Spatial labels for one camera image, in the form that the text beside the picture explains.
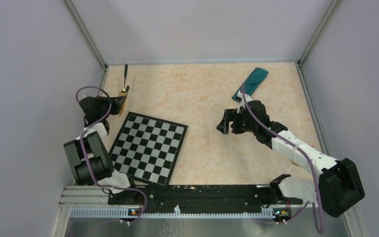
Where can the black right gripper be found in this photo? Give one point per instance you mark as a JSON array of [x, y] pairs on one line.
[[229, 113]]

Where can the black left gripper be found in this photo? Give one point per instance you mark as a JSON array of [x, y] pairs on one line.
[[117, 103]]

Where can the teal cloth napkin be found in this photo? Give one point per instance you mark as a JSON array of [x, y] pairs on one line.
[[256, 77]]

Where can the green handled gold spoon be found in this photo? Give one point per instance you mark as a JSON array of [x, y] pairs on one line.
[[125, 78]]

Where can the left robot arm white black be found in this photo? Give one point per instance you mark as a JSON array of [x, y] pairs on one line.
[[87, 155]]

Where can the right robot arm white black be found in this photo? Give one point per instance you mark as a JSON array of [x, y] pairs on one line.
[[335, 186]]

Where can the black white checkerboard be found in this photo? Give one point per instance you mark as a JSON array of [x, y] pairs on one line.
[[147, 148]]

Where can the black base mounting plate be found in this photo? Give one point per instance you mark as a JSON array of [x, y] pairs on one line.
[[251, 194]]

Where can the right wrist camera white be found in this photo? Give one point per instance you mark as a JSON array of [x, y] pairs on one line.
[[243, 99]]

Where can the aluminium front rail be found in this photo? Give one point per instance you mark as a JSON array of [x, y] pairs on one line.
[[94, 202]]

